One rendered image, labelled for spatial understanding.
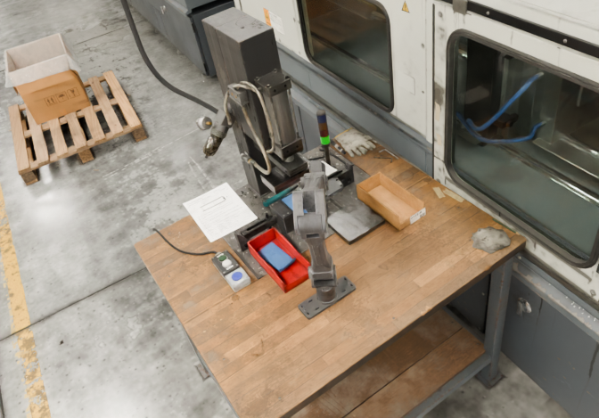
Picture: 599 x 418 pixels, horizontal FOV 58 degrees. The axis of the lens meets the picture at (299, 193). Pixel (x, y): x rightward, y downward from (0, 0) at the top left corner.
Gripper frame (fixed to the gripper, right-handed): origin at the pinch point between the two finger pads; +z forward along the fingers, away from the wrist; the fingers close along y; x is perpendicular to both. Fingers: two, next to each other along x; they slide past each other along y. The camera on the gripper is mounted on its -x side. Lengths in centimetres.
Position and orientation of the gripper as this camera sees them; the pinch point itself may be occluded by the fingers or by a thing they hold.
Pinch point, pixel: (309, 211)
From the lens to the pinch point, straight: 199.2
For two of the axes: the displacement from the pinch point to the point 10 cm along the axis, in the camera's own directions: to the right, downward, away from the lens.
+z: -1.4, 4.3, 8.9
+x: -8.2, 4.5, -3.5
